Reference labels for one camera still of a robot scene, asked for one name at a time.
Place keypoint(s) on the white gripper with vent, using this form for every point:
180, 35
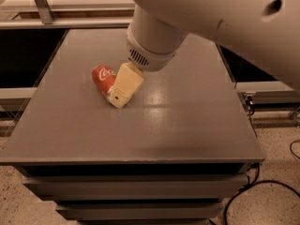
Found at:
149, 59

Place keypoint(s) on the red coca-cola can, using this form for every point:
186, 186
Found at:
103, 77

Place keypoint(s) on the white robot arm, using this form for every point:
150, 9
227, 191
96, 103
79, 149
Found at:
264, 32

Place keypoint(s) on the grey drawer cabinet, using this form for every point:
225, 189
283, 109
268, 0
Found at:
180, 146

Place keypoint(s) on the metal frame rail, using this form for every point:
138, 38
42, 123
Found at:
69, 14

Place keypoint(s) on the wall socket with plug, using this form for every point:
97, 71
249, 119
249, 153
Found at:
250, 103

